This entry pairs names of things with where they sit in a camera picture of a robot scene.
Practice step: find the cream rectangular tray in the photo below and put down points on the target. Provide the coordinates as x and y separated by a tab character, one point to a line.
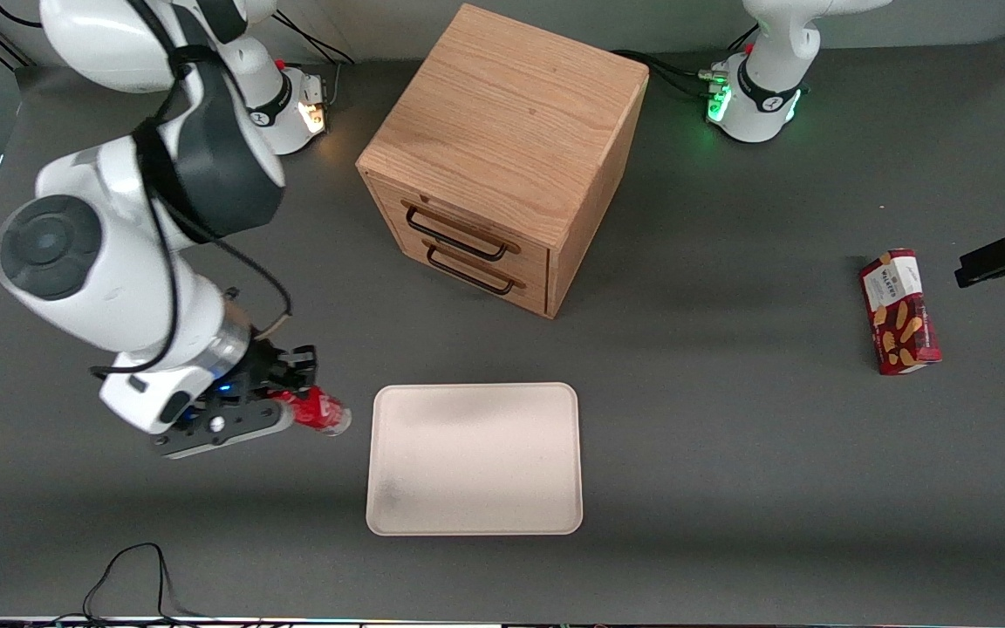
476	453

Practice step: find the small red coke bottle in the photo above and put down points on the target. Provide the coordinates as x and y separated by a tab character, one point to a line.
321	412

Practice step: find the oak wooden drawer cabinet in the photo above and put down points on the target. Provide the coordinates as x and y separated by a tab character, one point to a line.
502	113

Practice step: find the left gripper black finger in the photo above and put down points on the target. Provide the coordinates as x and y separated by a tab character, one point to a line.
1000	260

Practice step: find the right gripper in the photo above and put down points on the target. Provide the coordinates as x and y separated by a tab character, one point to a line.
263	366

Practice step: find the red tartan shortbread box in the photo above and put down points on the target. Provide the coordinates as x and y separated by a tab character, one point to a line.
899	314

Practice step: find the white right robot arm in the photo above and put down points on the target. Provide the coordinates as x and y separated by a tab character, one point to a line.
110	279

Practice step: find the wooden drawer front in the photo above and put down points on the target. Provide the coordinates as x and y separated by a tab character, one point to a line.
520	292
468	222

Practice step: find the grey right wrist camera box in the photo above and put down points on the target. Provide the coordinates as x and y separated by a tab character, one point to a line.
223	427

